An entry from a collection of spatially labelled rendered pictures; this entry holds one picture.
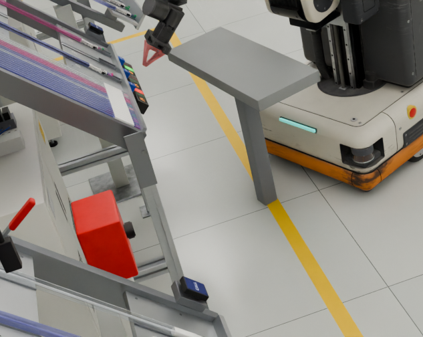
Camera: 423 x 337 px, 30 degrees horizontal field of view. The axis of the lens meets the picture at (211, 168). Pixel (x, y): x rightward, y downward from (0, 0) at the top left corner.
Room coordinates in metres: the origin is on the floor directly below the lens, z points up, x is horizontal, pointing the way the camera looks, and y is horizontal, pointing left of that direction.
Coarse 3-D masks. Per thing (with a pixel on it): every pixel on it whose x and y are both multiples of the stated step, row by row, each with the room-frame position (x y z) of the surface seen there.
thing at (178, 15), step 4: (168, 4) 2.24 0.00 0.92; (172, 4) 2.25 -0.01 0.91; (172, 8) 2.23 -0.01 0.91; (176, 8) 2.25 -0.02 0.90; (180, 8) 2.26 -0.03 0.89; (168, 12) 2.22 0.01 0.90; (172, 12) 2.23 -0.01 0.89; (176, 12) 2.23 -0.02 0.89; (180, 12) 2.24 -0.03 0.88; (168, 16) 2.23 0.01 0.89; (172, 16) 2.23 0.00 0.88; (176, 16) 2.23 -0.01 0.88; (180, 16) 2.23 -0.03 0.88; (164, 20) 2.23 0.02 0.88; (168, 20) 2.23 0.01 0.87; (172, 20) 2.23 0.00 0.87; (176, 20) 2.23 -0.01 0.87; (180, 20) 2.24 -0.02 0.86; (168, 24) 2.22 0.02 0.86; (172, 24) 2.23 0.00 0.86; (176, 24) 2.23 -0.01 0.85
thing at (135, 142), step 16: (0, 112) 2.31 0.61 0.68; (0, 128) 2.29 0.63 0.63; (0, 144) 2.14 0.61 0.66; (16, 144) 2.14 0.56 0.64; (128, 144) 1.80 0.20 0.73; (144, 144) 1.80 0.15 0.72; (80, 160) 2.52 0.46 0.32; (96, 160) 2.53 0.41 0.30; (144, 160) 1.80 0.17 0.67; (144, 176) 1.80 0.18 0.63; (144, 208) 2.57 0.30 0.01; (160, 256) 1.84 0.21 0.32; (144, 272) 1.79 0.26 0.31; (160, 272) 1.80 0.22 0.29
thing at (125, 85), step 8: (112, 48) 2.47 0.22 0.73; (112, 56) 2.42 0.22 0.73; (120, 64) 2.34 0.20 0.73; (120, 72) 2.27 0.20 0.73; (120, 80) 2.23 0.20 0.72; (128, 88) 2.13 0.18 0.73; (128, 96) 2.09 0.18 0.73; (136, 104) 2.02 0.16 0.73; (136, 112) 1.97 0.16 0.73; (144, 128) 1.87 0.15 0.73
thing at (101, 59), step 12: (60, 36) 2.38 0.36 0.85; (72, 48) 2.32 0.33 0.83; (84, 48) 2.39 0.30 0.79; (96, 48) 2.43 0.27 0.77; (72, 60) 2.20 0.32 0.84; (84, 60) 2.26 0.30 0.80; (96, 60) 2.32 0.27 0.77; (108, 60) 2.39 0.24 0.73; (84, 72) 2.15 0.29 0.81; (96, 72) 2.20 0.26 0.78; (120, 84) 2.21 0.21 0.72
